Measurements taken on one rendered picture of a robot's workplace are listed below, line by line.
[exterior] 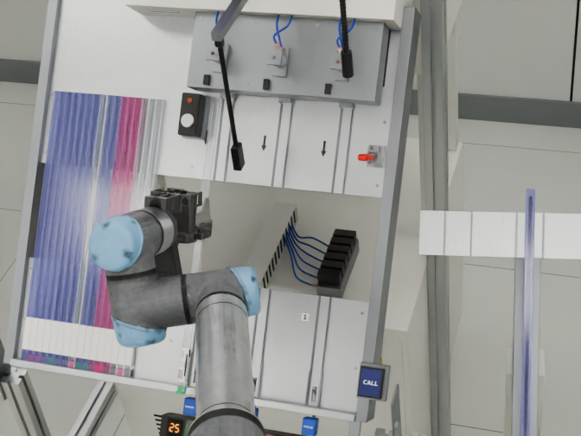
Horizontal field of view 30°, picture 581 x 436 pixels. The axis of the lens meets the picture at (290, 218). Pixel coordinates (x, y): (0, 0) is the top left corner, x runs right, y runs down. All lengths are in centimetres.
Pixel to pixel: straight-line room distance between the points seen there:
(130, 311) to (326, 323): 43
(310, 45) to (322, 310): 46
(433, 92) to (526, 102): 172
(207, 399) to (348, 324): 55
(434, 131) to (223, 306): 72
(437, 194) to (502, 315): 96
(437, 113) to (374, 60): 26
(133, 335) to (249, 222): 89
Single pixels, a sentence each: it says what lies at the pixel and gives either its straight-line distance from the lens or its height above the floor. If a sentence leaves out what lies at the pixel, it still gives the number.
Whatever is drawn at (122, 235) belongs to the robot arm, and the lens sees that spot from 155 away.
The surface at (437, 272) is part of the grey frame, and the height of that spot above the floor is 60.
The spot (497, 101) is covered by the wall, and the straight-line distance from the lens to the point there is 375.
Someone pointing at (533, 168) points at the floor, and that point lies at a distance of 358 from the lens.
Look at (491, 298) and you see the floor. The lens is 311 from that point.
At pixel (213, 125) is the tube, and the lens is 189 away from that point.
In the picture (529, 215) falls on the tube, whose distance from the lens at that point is 170.
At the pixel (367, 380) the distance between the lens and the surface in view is 182.
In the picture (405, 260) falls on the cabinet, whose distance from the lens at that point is 230.
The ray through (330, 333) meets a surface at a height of 81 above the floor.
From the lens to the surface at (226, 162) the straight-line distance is 194.
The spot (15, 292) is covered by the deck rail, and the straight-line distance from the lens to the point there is 210.
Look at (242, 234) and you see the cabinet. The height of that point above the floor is 62.
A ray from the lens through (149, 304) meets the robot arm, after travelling 158.
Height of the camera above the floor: 215
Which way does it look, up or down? 39 degrees down
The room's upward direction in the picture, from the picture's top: 7 degrees counter-clockwise
